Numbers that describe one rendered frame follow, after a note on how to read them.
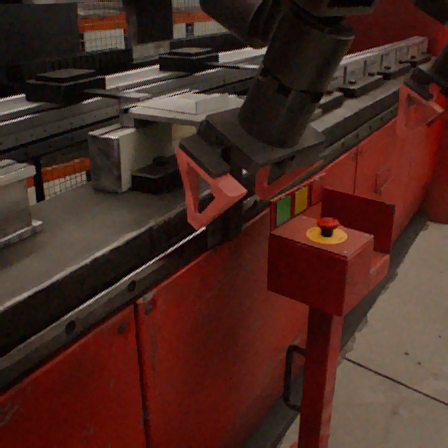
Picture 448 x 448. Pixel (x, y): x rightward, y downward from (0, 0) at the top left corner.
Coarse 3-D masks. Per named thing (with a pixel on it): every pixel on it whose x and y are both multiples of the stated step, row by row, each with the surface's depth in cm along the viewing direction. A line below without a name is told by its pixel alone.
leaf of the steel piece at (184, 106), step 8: (216, 96) 90; (224, 96) 91; (160, 104) 93; (168, 104) 93; (176, 104) 93; (184, 104) 93; (192, 104) 93; (200, 104) 87; (208, 104) 88; (216, 104) 90; (224, 104) 92; (184, 112) 88; (192, 112) 88; (200, 112) 87
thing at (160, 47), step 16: (128, 0) 87; (144, 0) 88; (160, 0) 91; (128, 16) 88; (144, 16) 89; (160, 16) 92; (128, 32) 89; (144, 32) 90; (160, 32) 93; (144, 48) 92; (160, 48) 96
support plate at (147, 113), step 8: (184, 96) 101; (192, 96) 101; (200, 96) 101; (208, 96) 101; (232, 104) 94; (240, 104) 94; (128, 112) 90; (136, 112) 89; (144, 112) 89; (152, 112) 89; (160, 112) 89; (168, 112) 89; (176, 112) 89; (208, 112) 88; (216, 112) 89; (320, 112) 91; (152, 120) 88; (160, 120) 87; (168, 120) 86; (176, 120) 85; (184, 120) 84; (192, 120) 84; (200, 120) 83
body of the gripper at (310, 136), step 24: (264, 72) 44; (264, 96) 43; (288, 96) 43; (312, 96) 43; (216, 120) 45; (240, 120) 46; (264, 120) 44; (288, 120) 44; (240, 144) 44; (264, 144) 45; (288, 144) 46; (312, 144) 48
